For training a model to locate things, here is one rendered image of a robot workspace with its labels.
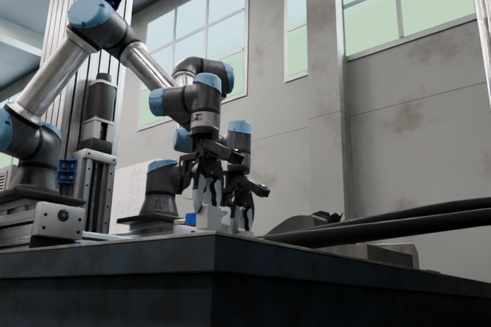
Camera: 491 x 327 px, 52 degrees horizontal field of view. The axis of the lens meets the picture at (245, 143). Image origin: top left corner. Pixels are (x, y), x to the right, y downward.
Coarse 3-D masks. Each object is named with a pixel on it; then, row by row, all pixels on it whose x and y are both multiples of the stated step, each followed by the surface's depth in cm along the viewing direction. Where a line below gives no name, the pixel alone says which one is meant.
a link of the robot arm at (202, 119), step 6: (192, 114) 128; (198, 114) 126; (204, 114) 126; (210, 114) 126; (216, 114) 127; (192, 120) 127; (198, 120) 126; (204, 120) 125; (210, 120) 126; (216, 120) 127; (192, 126) 126; (198, 126) 125; (204, 126) 125; (210, 126) 125; (216, 126) 126
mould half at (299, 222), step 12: (300, 216) 116; (312, 216) 114; (276, 228) 119; (288, 228) 117; (300, 228) 115; (336, 252) 108; (348, 252) 107; (360, 252) 105; (372, 252) 106; (384, 252) 111; (396, 252) 116; (396, 264) 115; (408, 264) 121
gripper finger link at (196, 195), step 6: (192, 180) 122; (204, 180) 121; (192, 186) 121; (198, 186) 119; (204, 186) 121; (186, 192) 122; (192, 192) 119; (198, 192) 119; (186, 198) 121; (192, 198) 119; (198, 198) 118; (198, 204) 118; (198, 210) 118
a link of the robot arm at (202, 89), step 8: (200, 80) 129; (208, 80) 129; (216, 80) 130; (192, 88) 129; (200, 88) 128; (208, 88) 128; (216, 88) 129; (184, 96) 129; (192, 96) 128; (200, 96) 127; (208, 96) 127; (216, 96) 129; (192, 104) 129; (200, 104) 127; (208, 104) 127; (216, 104) 128; (192, 112) 128; (216, 112) 127
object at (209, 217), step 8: (208, 208) 118; (216, 208) 120; (192, 216) 120; (200, 216) 118; (208, 216) 117; (216, 216) 120; (176, 224) 126; (192, 224) 120; (200, 224) 118; (208, 224) 117; (216, 224) 119
